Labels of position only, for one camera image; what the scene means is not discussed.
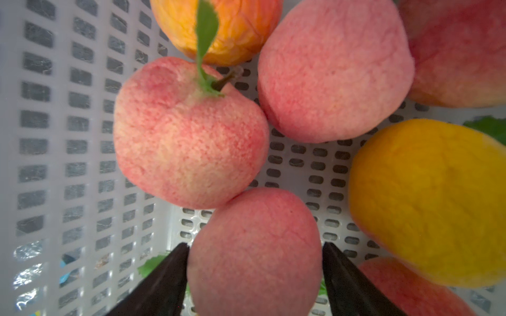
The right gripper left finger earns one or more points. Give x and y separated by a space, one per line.
162 292

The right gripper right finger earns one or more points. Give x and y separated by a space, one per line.
350 292

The pink peach with leaf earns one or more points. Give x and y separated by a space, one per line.
183 133

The orange-red peach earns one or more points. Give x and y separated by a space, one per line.
244 27

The red peach front right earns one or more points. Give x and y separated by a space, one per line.
411 292

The red peach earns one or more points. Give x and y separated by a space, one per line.
411 292
459 52

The yellow peach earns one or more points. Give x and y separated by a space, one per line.
433 195

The red peach back right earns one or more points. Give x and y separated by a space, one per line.
459 52

